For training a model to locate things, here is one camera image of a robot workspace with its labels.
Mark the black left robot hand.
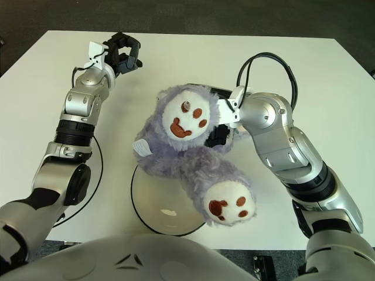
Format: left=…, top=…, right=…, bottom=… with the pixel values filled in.
left=102, top=32, right=144, bottom=77

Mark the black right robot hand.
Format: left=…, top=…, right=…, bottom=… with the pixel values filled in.
left=187, top=83, right=237, bottom=150

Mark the purple plush bunny doll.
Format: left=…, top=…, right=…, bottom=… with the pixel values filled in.
left=133, top=84, right=258, bottom=228

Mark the white plate with black rim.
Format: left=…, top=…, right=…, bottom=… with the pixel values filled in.
left=130, top=163, right=207, bottom=237

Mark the grey robot torso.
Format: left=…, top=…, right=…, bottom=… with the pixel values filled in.
left=5, top=233, right=308, bottom=281

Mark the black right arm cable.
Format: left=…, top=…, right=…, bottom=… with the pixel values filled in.
left=236, top=52, right=299, bottom=106

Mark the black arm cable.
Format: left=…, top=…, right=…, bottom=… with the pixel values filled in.
left=236, top=52, right=299, bottom=106
left=55, top=60, right=104, bottom=226

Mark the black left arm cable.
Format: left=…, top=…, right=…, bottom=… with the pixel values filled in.
left=55, top=60, right=104, bottom=226

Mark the black metal bracket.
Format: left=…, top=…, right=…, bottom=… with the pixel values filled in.
left=253, top=255, right=275, bottom=281

